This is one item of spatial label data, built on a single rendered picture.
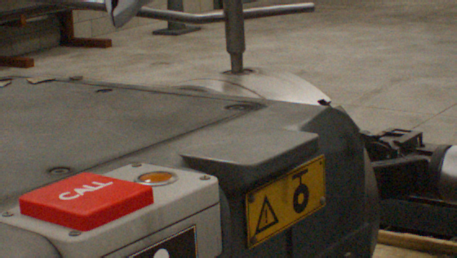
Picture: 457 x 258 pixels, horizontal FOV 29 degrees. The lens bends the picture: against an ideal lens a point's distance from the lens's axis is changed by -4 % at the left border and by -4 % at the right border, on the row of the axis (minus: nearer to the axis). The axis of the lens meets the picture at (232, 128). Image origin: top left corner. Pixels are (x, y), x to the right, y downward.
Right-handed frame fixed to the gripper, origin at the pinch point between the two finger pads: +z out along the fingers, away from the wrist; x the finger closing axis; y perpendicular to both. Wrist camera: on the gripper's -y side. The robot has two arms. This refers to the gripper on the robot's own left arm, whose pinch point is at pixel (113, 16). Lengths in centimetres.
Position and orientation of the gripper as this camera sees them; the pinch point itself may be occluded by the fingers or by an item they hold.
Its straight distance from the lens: 95.2
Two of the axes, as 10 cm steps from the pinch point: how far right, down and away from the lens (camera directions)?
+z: -2.7, 8.4, 4.6
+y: 6.0, -2.3, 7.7
